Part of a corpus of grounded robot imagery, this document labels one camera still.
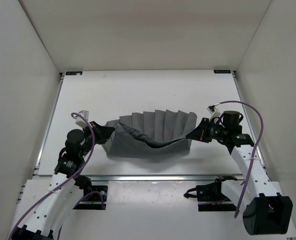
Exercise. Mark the blue corner label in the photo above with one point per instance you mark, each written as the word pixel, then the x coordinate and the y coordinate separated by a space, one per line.
pixel 221 71
pixel 73 73

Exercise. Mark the grey pleated skirt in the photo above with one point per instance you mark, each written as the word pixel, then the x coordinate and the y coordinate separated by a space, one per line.
pixel 150 135

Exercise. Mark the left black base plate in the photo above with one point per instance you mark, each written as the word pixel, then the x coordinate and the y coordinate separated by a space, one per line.
pixel 94 199

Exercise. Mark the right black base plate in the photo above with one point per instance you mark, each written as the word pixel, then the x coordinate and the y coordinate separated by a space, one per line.
pixel 218 197

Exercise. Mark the right blue corner label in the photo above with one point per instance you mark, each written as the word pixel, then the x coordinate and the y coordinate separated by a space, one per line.
pixel 221 71

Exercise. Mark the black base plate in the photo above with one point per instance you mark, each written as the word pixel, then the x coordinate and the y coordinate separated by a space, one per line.
pixel 218 197
pixel 94 199

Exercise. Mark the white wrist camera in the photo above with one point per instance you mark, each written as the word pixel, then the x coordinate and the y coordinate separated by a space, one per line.
pixel 214 112
pixel 81 118

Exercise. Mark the left blue corner label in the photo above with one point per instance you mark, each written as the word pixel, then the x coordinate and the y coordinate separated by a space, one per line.
pixel 73 73

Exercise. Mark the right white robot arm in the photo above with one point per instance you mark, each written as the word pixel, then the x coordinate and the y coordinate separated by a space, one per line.
pixel 264 210

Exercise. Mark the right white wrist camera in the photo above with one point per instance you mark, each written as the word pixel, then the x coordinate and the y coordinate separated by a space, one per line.
pixel 214 112

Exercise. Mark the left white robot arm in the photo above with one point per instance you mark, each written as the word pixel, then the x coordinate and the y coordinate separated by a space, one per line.
pixel 44 219

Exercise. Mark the aluminium front rail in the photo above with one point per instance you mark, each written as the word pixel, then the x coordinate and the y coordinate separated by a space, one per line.
pixel 152 178

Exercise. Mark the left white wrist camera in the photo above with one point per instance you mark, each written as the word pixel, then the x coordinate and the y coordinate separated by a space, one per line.
pixel 81 118

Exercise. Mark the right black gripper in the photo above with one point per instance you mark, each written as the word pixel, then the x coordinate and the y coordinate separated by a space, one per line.
pixel 200 132

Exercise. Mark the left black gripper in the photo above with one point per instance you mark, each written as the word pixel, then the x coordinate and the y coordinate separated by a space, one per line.
pixel 104 132

